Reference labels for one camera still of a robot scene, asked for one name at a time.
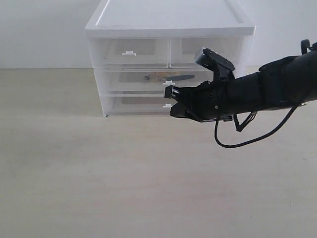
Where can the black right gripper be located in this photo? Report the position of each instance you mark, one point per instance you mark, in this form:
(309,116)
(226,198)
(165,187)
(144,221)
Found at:
(206,102)

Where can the keychain with gold rings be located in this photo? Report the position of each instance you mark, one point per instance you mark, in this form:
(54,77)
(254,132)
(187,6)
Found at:
(167,76)

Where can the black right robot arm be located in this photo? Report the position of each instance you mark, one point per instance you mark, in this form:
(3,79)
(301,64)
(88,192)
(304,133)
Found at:
(277,85)

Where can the clear top right drawer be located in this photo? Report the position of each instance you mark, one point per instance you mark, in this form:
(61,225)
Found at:
(183,50)

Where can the white plastic drawer cabinet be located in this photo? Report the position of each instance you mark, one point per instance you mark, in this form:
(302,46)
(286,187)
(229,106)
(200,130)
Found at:
(169,19)

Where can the clear top left drawer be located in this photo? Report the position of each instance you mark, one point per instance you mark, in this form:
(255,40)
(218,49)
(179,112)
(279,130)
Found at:
(129,53)

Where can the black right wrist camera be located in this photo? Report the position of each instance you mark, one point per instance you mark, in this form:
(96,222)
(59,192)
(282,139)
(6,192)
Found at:
(221,67)

